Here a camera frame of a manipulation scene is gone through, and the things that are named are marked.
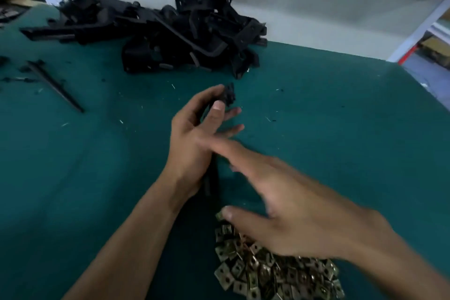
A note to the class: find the person's right hand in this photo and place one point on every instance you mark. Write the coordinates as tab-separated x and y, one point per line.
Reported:
302	208

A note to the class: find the person's left hand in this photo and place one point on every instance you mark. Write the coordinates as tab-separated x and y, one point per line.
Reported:
190	152

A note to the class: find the black plastic bracket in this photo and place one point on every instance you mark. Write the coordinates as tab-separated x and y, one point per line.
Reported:
229	92

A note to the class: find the pile of brass clip nuts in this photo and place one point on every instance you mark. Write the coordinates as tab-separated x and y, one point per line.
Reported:
267	275

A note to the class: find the pile of black plastic brackets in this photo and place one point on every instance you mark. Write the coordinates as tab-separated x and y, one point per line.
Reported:
169	32

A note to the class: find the person's left forearm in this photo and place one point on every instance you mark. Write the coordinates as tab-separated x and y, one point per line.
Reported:
126	247

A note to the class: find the green table cloth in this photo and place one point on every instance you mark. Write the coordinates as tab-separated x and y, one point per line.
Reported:
351	113

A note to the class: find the thin black plastic strip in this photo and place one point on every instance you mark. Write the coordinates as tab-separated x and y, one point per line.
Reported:
56	87

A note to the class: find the brown cardboard box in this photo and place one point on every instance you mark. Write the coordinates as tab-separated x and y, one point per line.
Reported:
437	47

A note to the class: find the white metal rack frame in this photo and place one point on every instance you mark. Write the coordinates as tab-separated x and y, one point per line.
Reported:
418	32

